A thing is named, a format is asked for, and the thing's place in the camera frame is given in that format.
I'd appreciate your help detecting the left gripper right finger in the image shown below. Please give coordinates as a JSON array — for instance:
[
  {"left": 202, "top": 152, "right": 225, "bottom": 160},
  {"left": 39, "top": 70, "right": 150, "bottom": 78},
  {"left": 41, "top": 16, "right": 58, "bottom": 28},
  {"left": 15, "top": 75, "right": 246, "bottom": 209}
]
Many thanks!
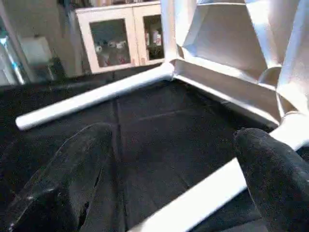
[{"left": 234, "top": 128, "right": 309, "bottom": 232}]

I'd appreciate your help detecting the white plastic table top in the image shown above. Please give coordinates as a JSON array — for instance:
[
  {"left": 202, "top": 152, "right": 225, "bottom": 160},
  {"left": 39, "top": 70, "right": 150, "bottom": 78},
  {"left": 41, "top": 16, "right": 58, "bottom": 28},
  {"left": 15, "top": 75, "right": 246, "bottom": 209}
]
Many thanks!
[{"left": 162, "top": 0, "right": 309, "bottom": 129}]

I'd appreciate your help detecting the white plastic table leg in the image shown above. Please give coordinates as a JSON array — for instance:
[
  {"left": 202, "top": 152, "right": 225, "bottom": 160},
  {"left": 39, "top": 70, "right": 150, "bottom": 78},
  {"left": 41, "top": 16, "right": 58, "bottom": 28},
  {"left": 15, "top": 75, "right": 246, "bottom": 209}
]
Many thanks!
[
  {"left": 128, "top": 112, "right": 309, "bottom": 232},
  {"left": 14, "top": 62, "right": 175, "bottom": 132}
]

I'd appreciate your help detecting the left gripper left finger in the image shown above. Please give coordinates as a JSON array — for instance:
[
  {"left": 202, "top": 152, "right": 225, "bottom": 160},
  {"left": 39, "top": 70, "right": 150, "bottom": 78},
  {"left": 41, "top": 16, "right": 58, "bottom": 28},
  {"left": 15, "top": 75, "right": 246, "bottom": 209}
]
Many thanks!
[{"left": 0, "top": 123, "right": 118, "bottom": 232}]

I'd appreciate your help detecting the black work mat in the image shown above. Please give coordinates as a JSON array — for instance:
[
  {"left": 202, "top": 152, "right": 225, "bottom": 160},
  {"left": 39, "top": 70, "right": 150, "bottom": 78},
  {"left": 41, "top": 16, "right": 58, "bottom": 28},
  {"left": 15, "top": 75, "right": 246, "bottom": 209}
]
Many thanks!
[{"left": 0, "top": 65, "right": 309, "bottom": 232}]

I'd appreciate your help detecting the white drawer cabinet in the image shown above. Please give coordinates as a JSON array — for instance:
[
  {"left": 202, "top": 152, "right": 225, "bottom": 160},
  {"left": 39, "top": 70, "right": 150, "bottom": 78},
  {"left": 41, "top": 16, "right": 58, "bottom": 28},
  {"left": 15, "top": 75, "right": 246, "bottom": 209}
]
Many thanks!
[{"left": 75, "top": 2, "right": 167, "bottom": 74}]

